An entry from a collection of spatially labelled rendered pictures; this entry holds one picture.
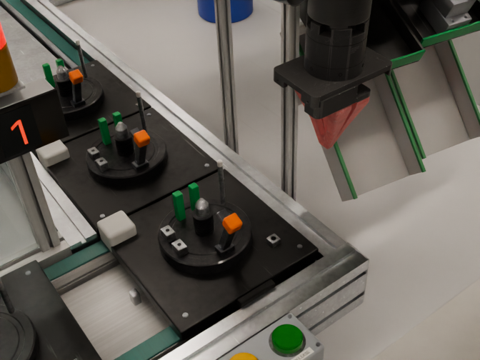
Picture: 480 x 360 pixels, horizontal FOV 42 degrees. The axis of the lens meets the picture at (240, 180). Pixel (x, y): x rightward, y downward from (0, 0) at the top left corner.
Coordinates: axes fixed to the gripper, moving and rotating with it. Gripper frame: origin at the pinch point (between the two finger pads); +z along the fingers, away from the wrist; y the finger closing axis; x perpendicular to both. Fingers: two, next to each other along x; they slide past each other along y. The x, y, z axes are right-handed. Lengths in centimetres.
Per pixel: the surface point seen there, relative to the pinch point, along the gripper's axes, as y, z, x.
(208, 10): -46, 38, -96
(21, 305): 32.5, 28.1, -22.9
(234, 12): -51, 38, -91
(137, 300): 18.1, 32.3, -17.2
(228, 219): 6.1, 17.2, -10.5
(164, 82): -20, 41, -77
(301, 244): -5.0, 27.1, -8.0
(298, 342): 6.3, 26.6, 4.9
